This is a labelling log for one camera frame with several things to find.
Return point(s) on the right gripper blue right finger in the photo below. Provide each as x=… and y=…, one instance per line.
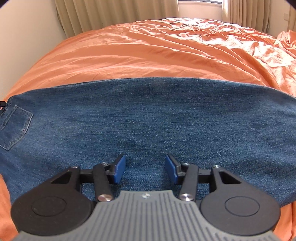
x=184, y=174

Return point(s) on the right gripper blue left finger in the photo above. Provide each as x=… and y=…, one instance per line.
x=105, y=175

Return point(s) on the blue denim jeans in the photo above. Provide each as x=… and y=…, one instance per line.
x=247, y=129

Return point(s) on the orange bed sheet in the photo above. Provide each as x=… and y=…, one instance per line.
x=184, y=47

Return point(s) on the beige left curtain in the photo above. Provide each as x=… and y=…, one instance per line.
x=81, y=16

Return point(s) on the beige curtain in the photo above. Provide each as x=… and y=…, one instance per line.
x=81, y=16
x=247, y=13

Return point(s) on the black framed window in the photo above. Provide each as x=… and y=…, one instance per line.
x=206, y=1

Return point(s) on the beige right curtain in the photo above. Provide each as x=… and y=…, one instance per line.
x=247, y=13

